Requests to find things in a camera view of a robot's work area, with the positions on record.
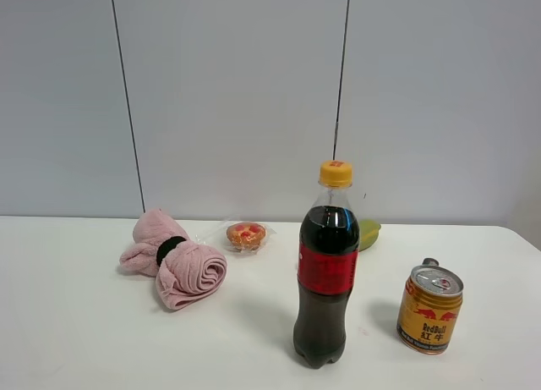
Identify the gold Red Bull can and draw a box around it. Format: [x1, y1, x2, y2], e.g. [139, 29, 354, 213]
[396, 258, 464, 354]

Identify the wrapped fruit tart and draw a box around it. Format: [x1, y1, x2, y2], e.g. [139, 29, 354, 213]
[195, 219, 276, 254]

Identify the cola bottle yellow cap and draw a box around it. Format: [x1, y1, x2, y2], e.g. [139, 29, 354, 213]
[293, 160, 361, 369]

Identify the green yellow fruit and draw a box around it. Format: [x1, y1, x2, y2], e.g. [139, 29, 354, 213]
[358, 219, 381, 251]

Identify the rolled pink towel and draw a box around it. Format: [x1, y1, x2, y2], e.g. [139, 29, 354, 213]
[119, 209, 227, 310]

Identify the black hair tie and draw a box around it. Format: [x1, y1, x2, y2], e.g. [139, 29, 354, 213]
[155, 236, 188, 266]

